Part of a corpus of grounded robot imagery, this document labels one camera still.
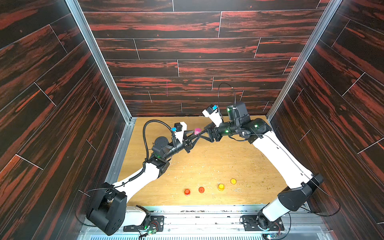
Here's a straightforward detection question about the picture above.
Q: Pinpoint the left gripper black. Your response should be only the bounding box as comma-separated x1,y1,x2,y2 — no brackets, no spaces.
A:
161,131,199,163

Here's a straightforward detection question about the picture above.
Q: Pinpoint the magenta paint jar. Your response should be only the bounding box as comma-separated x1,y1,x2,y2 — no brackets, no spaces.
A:
194,128,202,135

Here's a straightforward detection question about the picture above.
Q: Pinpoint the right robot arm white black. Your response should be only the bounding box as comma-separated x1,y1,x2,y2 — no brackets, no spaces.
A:
195,118,324,231

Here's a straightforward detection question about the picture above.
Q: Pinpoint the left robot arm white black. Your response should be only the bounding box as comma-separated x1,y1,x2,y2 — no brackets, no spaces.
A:
86,131,201,236

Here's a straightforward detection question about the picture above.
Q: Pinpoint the red-orange paint jar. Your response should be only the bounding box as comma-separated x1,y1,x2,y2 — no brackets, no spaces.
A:
184,189,191,196

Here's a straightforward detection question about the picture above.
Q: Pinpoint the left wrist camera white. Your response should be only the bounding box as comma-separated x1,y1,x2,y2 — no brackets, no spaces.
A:
172,122,187,143

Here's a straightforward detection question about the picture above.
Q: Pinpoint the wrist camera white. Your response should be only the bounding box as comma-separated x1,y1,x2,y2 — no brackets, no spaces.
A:
202,105,223,127
172,122,187,143

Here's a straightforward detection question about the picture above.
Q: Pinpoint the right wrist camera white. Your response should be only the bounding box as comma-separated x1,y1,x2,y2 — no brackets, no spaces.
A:
202,105,223,127

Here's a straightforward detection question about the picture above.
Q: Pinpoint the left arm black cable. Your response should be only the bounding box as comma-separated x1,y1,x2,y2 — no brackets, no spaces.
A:
142,119,175,164

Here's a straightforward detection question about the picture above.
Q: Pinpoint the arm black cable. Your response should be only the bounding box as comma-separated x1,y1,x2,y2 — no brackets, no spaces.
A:
142,119,175,164
217,82,342,217

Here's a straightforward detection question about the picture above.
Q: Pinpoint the aluminium front rail frame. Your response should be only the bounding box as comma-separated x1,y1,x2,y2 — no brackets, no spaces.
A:
78,205,336,240

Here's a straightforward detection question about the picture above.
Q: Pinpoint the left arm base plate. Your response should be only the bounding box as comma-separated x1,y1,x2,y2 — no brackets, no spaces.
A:
123,215,165,232

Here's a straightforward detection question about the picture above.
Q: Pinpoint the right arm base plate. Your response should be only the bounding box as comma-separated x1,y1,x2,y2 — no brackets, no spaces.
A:
240,215,285,232

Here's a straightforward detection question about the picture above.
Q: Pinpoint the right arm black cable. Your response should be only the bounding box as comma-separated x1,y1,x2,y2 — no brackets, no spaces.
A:
217,82,342,217

